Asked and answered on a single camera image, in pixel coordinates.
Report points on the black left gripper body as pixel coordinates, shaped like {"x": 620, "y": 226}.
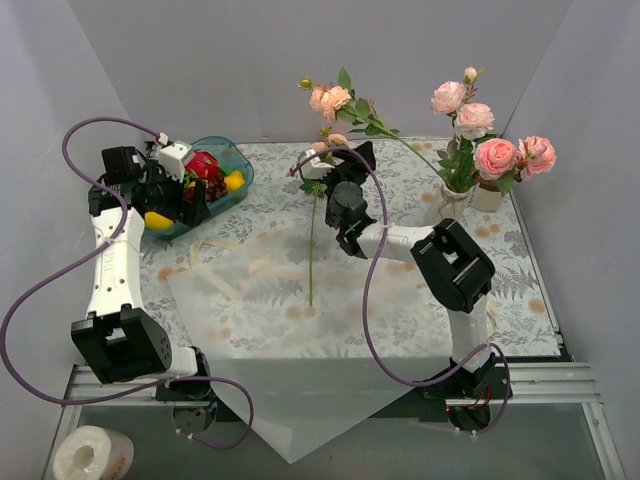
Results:
{"x": 182, "y": 195}

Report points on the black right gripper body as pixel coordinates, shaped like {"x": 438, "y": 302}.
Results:
{"x": 347, "y": 163}

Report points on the pink artificial flower bouquet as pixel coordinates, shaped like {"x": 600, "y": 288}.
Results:
{"x": 314, "y": 188}

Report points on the peach rose stem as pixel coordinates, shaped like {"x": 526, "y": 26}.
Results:
{"x": 340, "y": 102}

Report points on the pink rose stem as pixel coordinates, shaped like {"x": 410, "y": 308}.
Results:
{"x": 503, "y": 164}
{"x": 472, "y": 123}

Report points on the white paper bouquet wrap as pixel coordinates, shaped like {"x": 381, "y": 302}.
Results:
{"x": 303, "y": 375}

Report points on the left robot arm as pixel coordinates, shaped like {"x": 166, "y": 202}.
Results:
{"x": 118, "y": 339}

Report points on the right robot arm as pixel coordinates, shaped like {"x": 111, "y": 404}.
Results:
{"x": 455, "y": 269}

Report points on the white ribbed ceramic vase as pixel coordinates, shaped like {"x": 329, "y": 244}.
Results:
{"x": 447, "y": 204}

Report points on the floral patterned table mat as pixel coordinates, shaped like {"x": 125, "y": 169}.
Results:
{"x": 518, "y": 317}

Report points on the yellow lemon front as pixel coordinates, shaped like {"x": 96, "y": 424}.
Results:
{"x": 156, "y": 222}

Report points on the yellow lemon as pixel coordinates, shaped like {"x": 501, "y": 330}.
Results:
{"x": 234, "y": 181}
{"x": 156, "y": 222}

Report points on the dark purple grapes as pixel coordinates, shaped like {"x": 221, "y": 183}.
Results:
{"x": 215, "y": 187}

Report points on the red dragon fruit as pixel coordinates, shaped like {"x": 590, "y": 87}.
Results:
{"x": 202, "y": 166}

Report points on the yellow lemon back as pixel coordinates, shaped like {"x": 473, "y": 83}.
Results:
{"x": 234, "y": 181}

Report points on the white cup brown lid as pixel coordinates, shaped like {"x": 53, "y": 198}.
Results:
{"x": 487, "y": 197}

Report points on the white paper roll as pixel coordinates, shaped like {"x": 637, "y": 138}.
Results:
{"x": 92, "y": 452}

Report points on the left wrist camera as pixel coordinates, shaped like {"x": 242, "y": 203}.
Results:
{"x": 174, "y": 158}

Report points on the aluminium frame rail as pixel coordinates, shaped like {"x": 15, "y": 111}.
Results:
{"x": 531, "y": 383}

